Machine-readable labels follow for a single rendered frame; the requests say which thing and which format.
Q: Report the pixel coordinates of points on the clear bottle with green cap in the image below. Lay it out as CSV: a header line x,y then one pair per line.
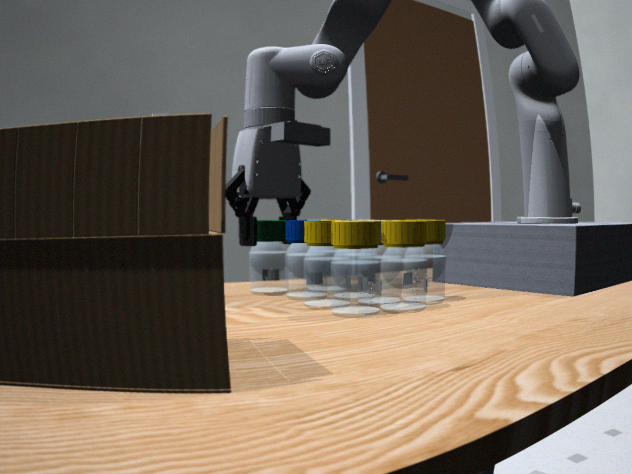
x,y
267,259

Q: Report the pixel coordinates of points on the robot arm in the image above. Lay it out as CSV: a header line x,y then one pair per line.
x,y
273,73

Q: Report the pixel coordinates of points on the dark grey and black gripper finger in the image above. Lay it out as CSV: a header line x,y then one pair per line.
x,y
291,211
243,209

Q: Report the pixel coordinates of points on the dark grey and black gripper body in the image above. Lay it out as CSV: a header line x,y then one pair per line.
x,y
272,169

